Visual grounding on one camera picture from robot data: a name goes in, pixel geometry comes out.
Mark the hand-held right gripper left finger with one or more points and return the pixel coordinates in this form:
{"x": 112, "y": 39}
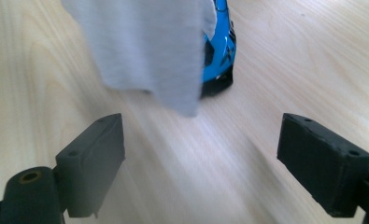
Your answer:
{"x": 90, "y": 165}

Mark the white wet wipe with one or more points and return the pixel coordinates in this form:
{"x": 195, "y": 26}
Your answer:
{"x": 148, "y": 46}

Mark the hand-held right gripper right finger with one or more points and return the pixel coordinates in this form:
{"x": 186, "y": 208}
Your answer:
{"x": 322, "y": 165}

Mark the blue toy car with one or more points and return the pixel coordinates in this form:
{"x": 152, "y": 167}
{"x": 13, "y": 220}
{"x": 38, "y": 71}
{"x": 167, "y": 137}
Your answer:
{"x": 219, "y": 53}

